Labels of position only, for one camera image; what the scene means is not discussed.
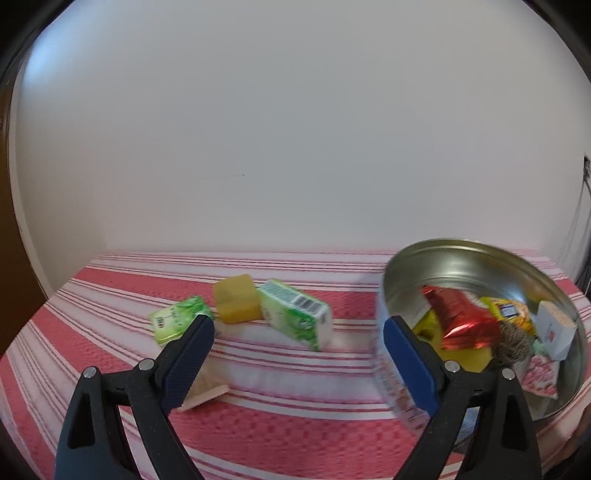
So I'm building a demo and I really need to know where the yellow biscuit packet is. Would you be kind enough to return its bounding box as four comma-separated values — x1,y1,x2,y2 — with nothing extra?
480,296,536,336

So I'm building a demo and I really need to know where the blue round cookie tin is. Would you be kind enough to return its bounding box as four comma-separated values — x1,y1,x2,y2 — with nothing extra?
374,239,590,442

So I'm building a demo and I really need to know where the red foil snack packet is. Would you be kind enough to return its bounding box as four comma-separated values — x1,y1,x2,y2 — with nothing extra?
422,285,500,350

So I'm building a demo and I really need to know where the yellow box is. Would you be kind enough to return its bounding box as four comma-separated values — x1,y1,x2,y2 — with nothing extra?
411,308,494,374

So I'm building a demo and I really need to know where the yellow sponge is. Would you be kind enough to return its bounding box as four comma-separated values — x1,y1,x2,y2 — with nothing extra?
213,274,263,324

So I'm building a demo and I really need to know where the beige paper pouch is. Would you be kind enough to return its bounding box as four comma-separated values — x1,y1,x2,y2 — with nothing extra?
177,360,229,411

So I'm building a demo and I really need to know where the white toothpick box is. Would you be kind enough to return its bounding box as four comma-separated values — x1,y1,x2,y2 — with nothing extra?
535,300,577,361

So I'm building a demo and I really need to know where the green white tissue pack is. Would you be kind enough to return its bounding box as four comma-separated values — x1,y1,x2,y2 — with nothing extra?
148,296,214,346

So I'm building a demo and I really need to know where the red white striped bedspread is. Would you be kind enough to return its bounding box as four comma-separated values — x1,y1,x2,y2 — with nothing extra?
0,250,591,480

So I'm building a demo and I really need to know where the brown wooden door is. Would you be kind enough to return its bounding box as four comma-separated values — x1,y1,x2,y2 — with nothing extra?
0,84,47,354

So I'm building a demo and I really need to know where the pink white sachet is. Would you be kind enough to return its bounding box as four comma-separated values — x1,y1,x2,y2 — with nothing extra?
520,354,560,400

